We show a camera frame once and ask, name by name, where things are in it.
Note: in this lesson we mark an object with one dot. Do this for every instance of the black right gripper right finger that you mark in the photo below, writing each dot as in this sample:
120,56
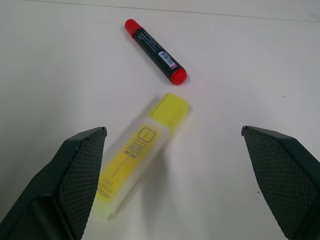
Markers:
287,180

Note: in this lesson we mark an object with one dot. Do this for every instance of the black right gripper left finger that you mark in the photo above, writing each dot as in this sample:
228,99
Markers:
50,185

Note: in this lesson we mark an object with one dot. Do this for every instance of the yellow highlighter pen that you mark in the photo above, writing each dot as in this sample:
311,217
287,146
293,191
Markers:
140,152

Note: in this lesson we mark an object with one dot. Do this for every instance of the black marker with red cap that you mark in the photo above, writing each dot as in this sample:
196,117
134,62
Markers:
156,51

